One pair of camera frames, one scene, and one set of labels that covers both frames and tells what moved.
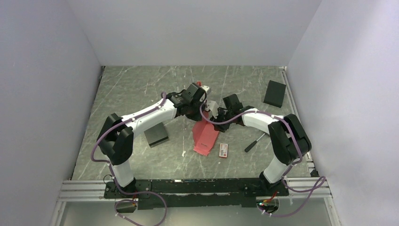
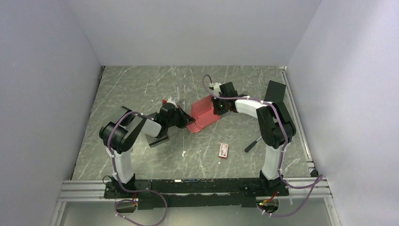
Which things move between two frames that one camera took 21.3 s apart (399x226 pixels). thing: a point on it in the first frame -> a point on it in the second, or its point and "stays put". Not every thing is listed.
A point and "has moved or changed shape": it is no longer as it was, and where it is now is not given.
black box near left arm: x=156 y=134 stays put
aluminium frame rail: x=84 y=190 stays put
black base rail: x=195 y=193 stays put
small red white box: x=223 y=152 stays put
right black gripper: x=221 y=128 -> x=214 y=100
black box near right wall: x=275 y=94 stays put
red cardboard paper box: x=205 y=135 has moved or changed shape
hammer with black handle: x=248 y=148 stays put
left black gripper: x=194 y=118 -> x=186 y=119
